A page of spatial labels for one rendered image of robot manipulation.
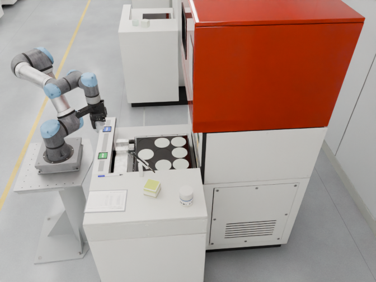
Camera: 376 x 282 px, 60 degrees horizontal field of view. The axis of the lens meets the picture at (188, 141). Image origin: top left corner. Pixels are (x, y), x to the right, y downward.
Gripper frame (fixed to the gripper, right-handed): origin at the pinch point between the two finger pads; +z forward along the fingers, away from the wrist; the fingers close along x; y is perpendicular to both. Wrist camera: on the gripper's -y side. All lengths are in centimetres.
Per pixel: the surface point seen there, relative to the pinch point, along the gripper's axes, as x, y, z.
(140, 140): 20.8, 21.8, 25.6
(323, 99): -13, 121, -25
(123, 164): -0.1, 12.4, 27.6
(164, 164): -3.7, 37.6, 25.7
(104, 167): -9.6, 2.7, 19.6
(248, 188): -14, 90, 40
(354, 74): 97, 205, 23
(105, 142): 13.2, 0.5, 20.0
